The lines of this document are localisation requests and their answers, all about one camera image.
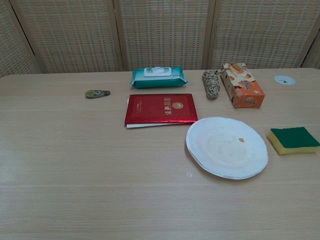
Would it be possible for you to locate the yellow green sponge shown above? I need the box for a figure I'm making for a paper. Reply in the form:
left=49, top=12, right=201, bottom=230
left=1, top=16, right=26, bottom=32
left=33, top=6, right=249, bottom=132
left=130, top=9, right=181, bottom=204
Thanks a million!
left=266, top=126, right=320, bottom=156

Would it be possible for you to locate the white paper plate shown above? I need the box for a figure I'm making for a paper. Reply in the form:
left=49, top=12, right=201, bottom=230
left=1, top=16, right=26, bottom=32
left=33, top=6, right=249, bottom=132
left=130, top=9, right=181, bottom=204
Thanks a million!
left=185, top=116, right=269, bottom=180

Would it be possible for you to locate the red certificate booklet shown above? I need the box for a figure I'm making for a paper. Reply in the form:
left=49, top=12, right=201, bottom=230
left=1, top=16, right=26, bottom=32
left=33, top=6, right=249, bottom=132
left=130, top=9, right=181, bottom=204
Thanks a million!
left=124, top=93, right=199, bottom=129

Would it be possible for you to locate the teal wet wipes pack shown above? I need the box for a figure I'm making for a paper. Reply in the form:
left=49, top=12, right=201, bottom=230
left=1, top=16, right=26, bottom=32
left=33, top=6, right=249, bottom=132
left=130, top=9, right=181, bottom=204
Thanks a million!
left=130, top=66, right=189, bottom=89

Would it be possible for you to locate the green correction tape dispenser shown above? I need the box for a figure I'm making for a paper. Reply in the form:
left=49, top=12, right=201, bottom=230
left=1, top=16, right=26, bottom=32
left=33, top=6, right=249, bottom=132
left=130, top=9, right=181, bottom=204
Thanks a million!
left=84, top=89, right=111, bottom=99

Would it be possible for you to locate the woven folding screen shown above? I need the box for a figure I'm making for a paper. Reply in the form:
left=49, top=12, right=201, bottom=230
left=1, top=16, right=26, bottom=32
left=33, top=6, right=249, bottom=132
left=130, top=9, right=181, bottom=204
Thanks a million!
left=0, top=0, right=320, bottom=78

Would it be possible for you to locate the orange snack box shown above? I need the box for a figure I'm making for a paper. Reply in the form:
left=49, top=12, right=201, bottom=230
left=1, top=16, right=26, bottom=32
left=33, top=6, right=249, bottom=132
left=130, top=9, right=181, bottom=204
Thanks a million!
left=220, top=62, right=266, bottom=109

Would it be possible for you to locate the white round table grommet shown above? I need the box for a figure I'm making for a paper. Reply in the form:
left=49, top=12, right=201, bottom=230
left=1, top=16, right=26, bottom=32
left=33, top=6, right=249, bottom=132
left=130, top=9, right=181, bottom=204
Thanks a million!
left=274, top=75, right=296, bottom=86

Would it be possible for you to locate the coiled yellow patterned rope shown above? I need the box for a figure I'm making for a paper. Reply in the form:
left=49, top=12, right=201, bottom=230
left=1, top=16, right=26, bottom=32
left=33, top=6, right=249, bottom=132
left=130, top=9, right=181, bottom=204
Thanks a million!
left=201, top=69, right=222, bottom=100

